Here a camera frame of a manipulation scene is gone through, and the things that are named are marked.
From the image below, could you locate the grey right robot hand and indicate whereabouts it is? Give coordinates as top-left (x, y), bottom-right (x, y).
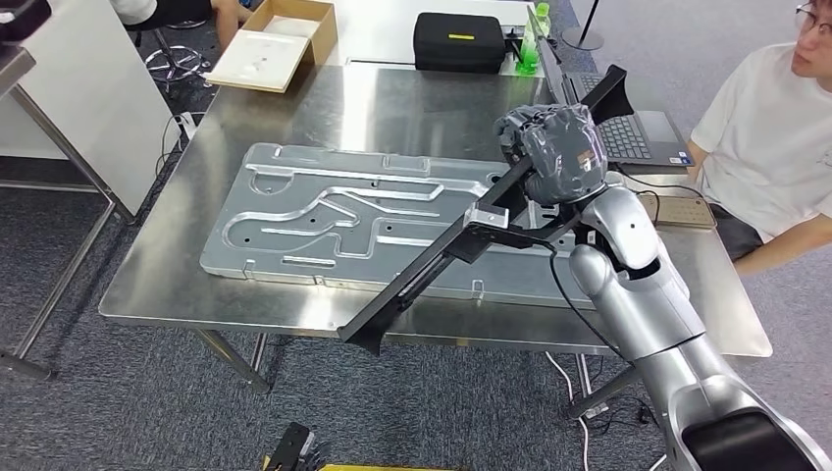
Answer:
top-left (494, 103), bottom-right (609, 207)

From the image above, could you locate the black plastic plate part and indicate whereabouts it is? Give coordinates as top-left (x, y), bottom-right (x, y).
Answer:
top-left (338, 65), bottom-right (636, 357)

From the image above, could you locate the steel workbench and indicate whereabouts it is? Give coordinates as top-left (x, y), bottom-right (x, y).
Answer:
top-left (98, 61), bottom-right (775, 421)

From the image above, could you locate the grey laptop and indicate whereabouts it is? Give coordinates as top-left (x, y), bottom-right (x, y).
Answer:
top-left (527, 6), bottom-right (696, 169)

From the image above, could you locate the green plastic bottle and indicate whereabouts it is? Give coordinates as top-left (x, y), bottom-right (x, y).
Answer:
top-left (515, 1), bottom-right (552, 77)

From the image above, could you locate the grey round stand base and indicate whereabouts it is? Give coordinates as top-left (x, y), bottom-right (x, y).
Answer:
top-left (561, 0), bottom-right (606, 53)

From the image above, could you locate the black case with yellow label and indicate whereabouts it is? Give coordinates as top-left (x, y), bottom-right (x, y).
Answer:
top-left (413, 11), bottom-right (507, 74)

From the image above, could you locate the white table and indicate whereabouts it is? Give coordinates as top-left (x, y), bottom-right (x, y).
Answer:
top-left (325, 0), bottom-right (568, 79)

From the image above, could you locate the stamped aluminium panel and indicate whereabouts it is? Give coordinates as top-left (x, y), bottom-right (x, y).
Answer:
top-left (199, 142), bottom-right (625, 311)

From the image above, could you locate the brown cardboard box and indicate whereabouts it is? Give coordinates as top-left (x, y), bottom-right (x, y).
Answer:
top-left (241, 0), bottom-right (338, 67)

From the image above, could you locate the chrome stool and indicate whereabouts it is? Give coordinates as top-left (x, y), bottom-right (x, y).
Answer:
top-left (132, 19), bottom-right (213, 87)

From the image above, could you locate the white box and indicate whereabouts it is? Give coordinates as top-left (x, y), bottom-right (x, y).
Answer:
top-left (0, 0), bottom-right (182, 218)

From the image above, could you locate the black bag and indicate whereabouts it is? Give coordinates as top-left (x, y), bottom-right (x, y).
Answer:
top-left (0, 0), bottom-right (53, 44)

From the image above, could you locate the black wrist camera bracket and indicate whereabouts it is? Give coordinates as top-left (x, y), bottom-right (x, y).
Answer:
top-left (444, 207), bottom-right (584, 265)

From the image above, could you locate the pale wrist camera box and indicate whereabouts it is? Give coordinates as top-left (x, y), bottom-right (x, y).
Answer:
top-left (469, 202), bottom-right (511, 231)

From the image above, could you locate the black laptop cable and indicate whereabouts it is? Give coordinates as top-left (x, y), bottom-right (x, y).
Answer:
top-left (613, 165), bottom-right (707, 200)

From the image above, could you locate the black camera cable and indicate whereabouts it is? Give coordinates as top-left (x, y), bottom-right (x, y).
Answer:
top-left (547, 243), bottom-right (631, 363)

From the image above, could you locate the white floor cable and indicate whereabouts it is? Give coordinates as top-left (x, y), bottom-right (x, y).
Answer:
top-left (545, 350), bottom-right (594, 471)

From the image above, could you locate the steel table frame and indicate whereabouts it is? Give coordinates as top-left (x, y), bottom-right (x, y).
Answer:
top-left (0, 45), bottom-right (135, 383)

